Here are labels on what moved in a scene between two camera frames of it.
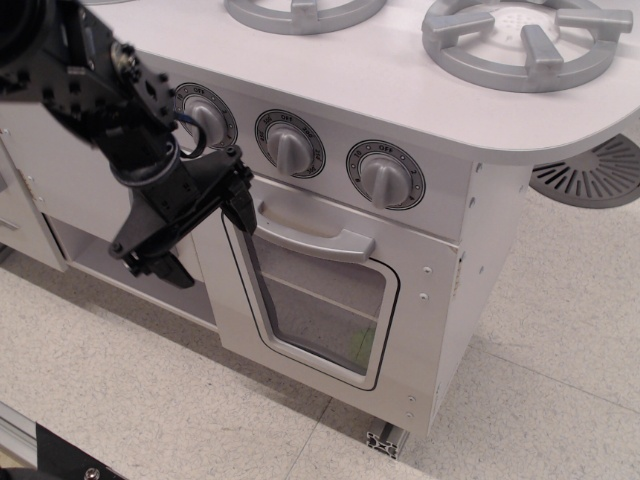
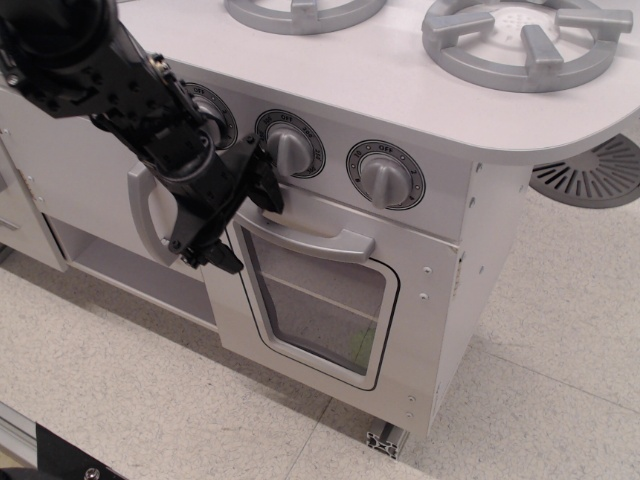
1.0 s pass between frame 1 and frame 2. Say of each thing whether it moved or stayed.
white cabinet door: stayed
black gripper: moved
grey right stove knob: stayed
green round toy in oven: stayed
